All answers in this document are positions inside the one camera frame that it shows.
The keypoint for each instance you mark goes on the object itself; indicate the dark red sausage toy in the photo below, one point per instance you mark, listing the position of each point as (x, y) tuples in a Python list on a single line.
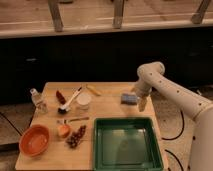
[(60, 97)]

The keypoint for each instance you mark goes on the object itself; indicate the metal spoon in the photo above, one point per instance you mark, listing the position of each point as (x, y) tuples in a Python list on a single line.
[(66, 121)]

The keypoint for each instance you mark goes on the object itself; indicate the yellow banana toy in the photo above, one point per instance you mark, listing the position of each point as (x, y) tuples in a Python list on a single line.
[(93, 90)]

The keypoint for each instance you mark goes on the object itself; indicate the wooden post middle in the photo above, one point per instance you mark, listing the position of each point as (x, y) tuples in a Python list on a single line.
[(118, 13)]

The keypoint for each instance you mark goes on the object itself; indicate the white plastic cup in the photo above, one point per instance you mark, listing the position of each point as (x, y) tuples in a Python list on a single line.
[(83, 101)]

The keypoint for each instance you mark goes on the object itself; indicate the purple grape bunch toy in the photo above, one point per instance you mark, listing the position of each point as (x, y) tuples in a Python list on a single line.
[(75, 137)]

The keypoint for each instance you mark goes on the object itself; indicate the wooden post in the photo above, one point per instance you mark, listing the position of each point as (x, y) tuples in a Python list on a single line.
[(198, 16), (55, 14), (118, 13)]

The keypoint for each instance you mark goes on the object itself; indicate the clear plastic bottle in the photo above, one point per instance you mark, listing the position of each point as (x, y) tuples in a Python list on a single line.
[(38, 101)]

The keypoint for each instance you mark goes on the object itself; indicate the orange bowl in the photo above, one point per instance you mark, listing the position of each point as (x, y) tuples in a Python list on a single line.
[(34, 141)]

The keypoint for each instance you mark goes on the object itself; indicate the green plastic tray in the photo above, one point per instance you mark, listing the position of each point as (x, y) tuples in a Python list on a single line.
[(126, 144)]

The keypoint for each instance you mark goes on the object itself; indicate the wooden post left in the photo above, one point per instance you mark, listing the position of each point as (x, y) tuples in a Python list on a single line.
[(55, 14)]

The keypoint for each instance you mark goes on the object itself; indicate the blue-grey sponge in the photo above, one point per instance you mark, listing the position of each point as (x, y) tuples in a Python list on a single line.
[(129, 99)]

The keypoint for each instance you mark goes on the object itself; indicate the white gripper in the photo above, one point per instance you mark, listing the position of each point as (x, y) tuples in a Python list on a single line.
[(142, 90)]

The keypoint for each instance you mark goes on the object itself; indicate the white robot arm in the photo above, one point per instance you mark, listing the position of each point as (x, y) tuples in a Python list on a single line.
[(197, 107)]

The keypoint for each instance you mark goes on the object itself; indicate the wooden post right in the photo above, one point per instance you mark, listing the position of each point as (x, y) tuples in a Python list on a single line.
[(198, 16)]

